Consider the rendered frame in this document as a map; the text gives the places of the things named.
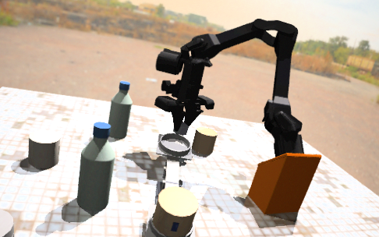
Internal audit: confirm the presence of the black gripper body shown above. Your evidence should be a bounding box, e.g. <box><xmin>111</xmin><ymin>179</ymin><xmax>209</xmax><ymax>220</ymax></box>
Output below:
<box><xmin>154</xmin><ymin>78</ymin><xmax>214</xmax><ymax>112</ymax></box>

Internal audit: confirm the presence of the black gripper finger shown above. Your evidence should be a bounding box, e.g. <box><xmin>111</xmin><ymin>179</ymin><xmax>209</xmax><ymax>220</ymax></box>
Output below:
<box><xmin>172</xmin><ymin>111</ymin><xmax>186</xmax><ymax>132</ymax></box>
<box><xmin>184</xmin><ymin>106</ymin><xmax>204</xmax><ymax>127</ymax></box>

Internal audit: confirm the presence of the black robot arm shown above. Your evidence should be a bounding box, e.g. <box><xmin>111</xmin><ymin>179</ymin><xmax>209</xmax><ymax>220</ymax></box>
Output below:
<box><xmin>155</xmin><ymin>19</ymin><xmax>304</xmax><ymax>157</ymax></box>

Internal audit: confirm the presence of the grey bottle with blue cap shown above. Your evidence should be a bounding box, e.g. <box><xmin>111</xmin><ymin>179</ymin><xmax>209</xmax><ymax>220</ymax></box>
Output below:
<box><xmin>76</xmin><ymin>122</ymin><xmax>115</xmax><ymax>211</ymax></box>
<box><xmin>108</xmin><ymin>82</ymin><xmax>133</xmax><ymax>139</ymax></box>

